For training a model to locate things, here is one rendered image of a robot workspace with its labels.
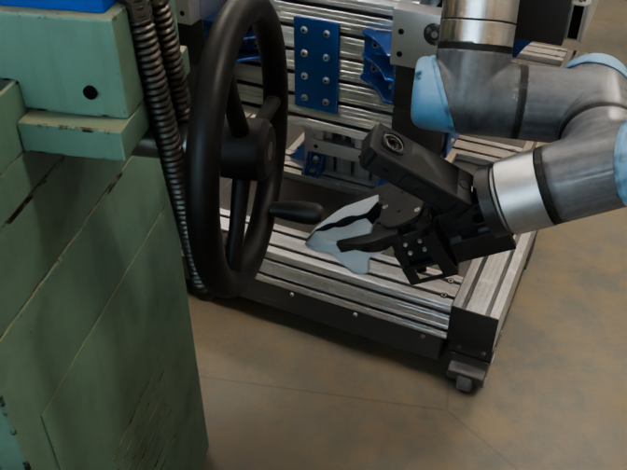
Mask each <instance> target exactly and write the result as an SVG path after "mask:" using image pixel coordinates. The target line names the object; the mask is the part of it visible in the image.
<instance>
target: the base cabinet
mask: <svg viewBox="0 0 627 470"><path fill-rule="evenodd" d="M208 448H209V444H208V437H207V431H206V424H205V418H204V411H203V404H202V392H201V385H200V379H199V372H198V366H197V359H196V353H195V346H194V339H193V333H192V326H191V319H190V312H189V305H188V293H187V287H186V280H185V273H184V267H183V260H182V254H181V247H180V241H179V235H178V231H177V226H176V223H175V220H174V213H173V210H172V205H171V202H170V197H169V195H168V190H167V186H166V184H165V180H164V175H163V170H162V168H161V165H160V159H155V158H147V157H137V156H131V157H130V158H129V160H128V161H127V162H126V164H125V165H124V167H123V168H122V169H121V171H120V172H119V174H118V175H117V177H116V178H115V180H114V181H113V182H112V184H111V185H110V186H109V188H108V189H107V191H106V192H105V193H104V195H103V196H102V197H101V198H100V200H99V201H98V203H97V204H96V205H95V207H94V208H93V210H92V211H91V213H90V214H89V216H88V217H87V218H86V220H85V221H84V223H83V224H82V225H81V227H80V228H79V230H78V231H77V233H76V234H75V236H74V237H73V238H72V240H71V241H70V242H69V243H68V244H67V246H66V247H65V248H64V250H63V252H62V253H61V254H60V256H59V257H58V259H57V260H56V261H55V263H54V264H53V266H52V267H51V268H50V270H49V272H48V273H47V274H46V276H45V277H44V279H43V280H42V281H41V283H40V284H39V286H38V287H37V288H36V290H35V291H34V292H33V293H32V295H31V296H30V298H29V299H28V300H27V302H26V303H25V304H24V306H23V307H22V309H21V310H20V312H19V313H18V315H17V316H16V317H15V319H14V320H13V322H12V323H11V324H10V326H9V327H8V329H7V330H6V332H5V333H4V335H3V336H2V337H1V338H0V470H201V468H202V464H203V461H204V458H205V455H206V452H207V450H208Z"/></svg>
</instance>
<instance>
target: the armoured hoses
mask: <svg viewBox="0 0 627 470"><path fill-rule="evenodd" d="M169 2H170V0H118V3H119V4H121V5H124V6H125V7H126V10H127V12H128V19H129V21H130V26H131V27H132V29H131V33H132V40H133V41H134V47H135V54H136V55H137V61H138V68H139V69H140V72H139V74H140V75H141V81H142V82H143V84H142V87H143V88H144V94H145V95H146V96H145V100H146V106H147V107H148V109H147V112H148V113H149V118H150V124H151V129H152V131H153V135H154V140H155V142H156V147H157V151H158V154H159V158H160V165H161V168H162V170H163V175H164V180H165V184H166V186H167V190H168V195H169V197H170V202H171V205H172V210H173V213H174V220H175V223H176V226H177V231H178V235H179V239H180V241H181V245H182V249H183V253H184V258H185V261H186V264H187V268H188V275H189V278H190V282H191V286H192V289H193V292H194V294H195V296H196V297H197V298H198V299H200V300H203V301H207V300H210V299H212V298H213V297H214V296H215V295H213V294H212V293H211V292H209V291H208V290H207V289H206V288H205V286H204V285H203V283H202V281H201V279H200V277H199V275H198V273H197V271H196V269H195V266H194V263H193V260H192V256H191V252H190V248H189V242H188V230H187V222H186V211H185V158H184V157H183V155H184V153H183V152H182V151H181V150H182V148H183V146H181V145H180V144H181V142H182V141H181V139H180V133H179V129H178V127H177V123H182V124H188V115H189V109H190V103H191V98H190V96H191V95H190V93H189V87H188V82H187V76H186V75H185V73H186V71H185V69H184V66H185V65H184V64H183V63H182V61H183V58H182V56H181V54H182V53H181V50H180V46H179V44H178V41H179V40H178V38H177V37H176V36H177V32H176V30H175V28H176V27H175V25H174V18H173V17H172V16H173V12H172V10H171V5H170V4H169ZM221 233H222V241H223V246H224V251H225V254H226V248H227V240H228V233H227V232H226V231H222V230H221Z"/></svg>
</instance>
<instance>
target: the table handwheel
mask: <svg viewBox="0 0 627 470"><path fill-rule="evenodd" d="M250 25H251V26H252V28H253V31H254V34H255V37H256V40H257V43H258V51H259V57H260V63H261V72H262V85H263V105H262V106H261V107H260V109H259V111H258V113H257V115H256V116H255V117H246V116H245V113H244V109H243V106H242V102H241V99H240V95H239V91H238V88H237V83H236V79H235V75H234V72H233V70H234V66H235V63H236V60H237V56H238V53H239V50H240V47H241V45H242V43H243V40H244V36H245V34H246V32H247V30H248V28H249V27H250ZM225 115H226V116H225ZM287 119H288V79H287V64H286V48H285V41H284V36H283V31H282V27H281V23H280V21H279V18H278V15H277V13H276V11H275V9H274V7H273V5H272V3H271V2H270V0H228V1H227V2H226V3H225V5H224V6H223V7H222V8H221V9H220V11H219V12H218V14H217V15H216V18H215V20H214V22H213V24H212V26H211V28H210V31H209V33H208V36H207V38H206V40H205V43H204V46H203V50H202V55H201V58H200V62H199V66H198V70H197V74H196V77H195V82H194V87H193V92H192V97H191V103H190V109H189V115H188V124H182V123H177V127H178V129H179V133H180V139H181V141H182V142H181V144H180V145H181V146H183V148H182V150H181V151H182V152H183V153H184V155H183V157H184V158H185V211H186V222H187V230H188V242H189V248H190V252H191V256H192V260H193V263H194V266H195V269H196V271H197V273H198V275H199V277H200V279H201V281H202V283H203V285H204V286H205V288H206V289H207V290H208V291H209V292H211V293H212V294H213V295H215V296H217V297H221V298H232V297H237V296H239V295H240V294H241V293H243V292H244V291H245V290H246V289H247V288H248V287H249V285H250V284H251V283H252V282H253V281H254V279H255V278H256V276H257V274H258V271H259V269H260V267H261V264H262V262H263V259H264V256H265V255H266V252H267V249H268V245H269V242H270V239H271V235H272V230H273V226H274V221H275V217H273V216H270V206H271V202H272V201H279V199H280V193H281V187H282V181H283V174H284V167H285V158H286V137H287ZM130 156H137V157H147V158H155V159H159V154H158V151H157V147H156V142H155V140H154V135H153V131H152V129H151V127H150V128H149V129H148V131H147V132H146V134H145V135H144V137H143V138H142V140H141V141H140V142H139V144H138V145H137V146H136V148H135V149H134V151H133V152H132V153H131V155H130ZM220 176H221V177H224V178H232V187H231V200H230V224H229V233H228V240H227V248H226V254H225V251H224V246H223V241H222V233H221V222H220V201H219V185H220ZM251 181H258V182H257V188H256V194H255V198H254V203H253V208H252V212H251V215H250V219H249V223H248V226H247V230H246V233H245V235H244V228H245V220H246V213H247V206H248V199H249V192H250V185H251Z"/></svg>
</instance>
